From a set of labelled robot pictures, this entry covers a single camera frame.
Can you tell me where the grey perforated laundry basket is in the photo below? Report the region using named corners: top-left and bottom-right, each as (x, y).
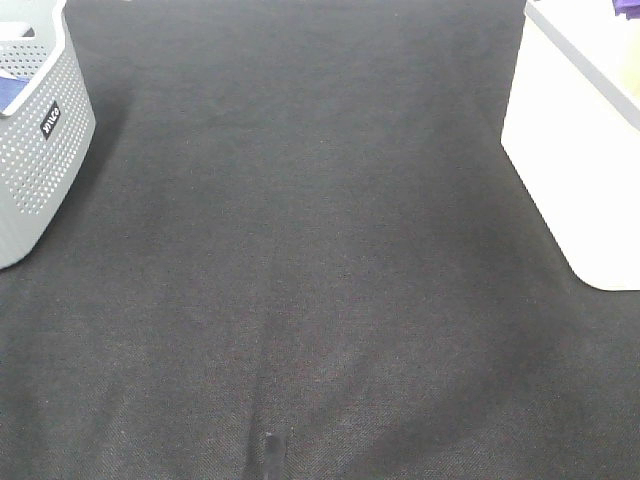
top-left (1, 1), bottom-right (96, 268)

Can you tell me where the purple towel in white bin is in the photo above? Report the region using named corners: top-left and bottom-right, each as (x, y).
top-left (612, 0), bottom-right (640, 20)

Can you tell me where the white plastic storage bin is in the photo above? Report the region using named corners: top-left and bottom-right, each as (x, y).
top-left (501, 1), bottom-right (639, 291)

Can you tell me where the blue cloth in basket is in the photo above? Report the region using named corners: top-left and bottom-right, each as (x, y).
top-left (0, 76), bottom-right (29, 111)

